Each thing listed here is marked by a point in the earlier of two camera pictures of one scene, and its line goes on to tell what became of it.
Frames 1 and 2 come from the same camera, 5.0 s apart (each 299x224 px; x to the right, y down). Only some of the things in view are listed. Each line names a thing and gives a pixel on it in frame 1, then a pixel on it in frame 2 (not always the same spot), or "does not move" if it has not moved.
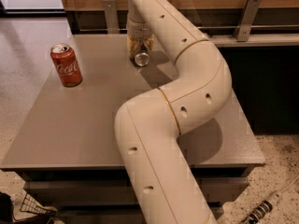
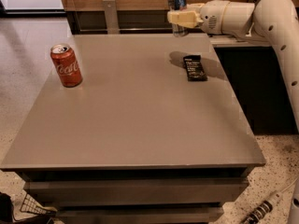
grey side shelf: (257, 40) does not move
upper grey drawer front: (116, 190) does not move
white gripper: (139, 29) to (209, 16)
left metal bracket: (111, 16) does not move
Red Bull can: (142, 58) to (177, 1)
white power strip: (273, 198) does not move
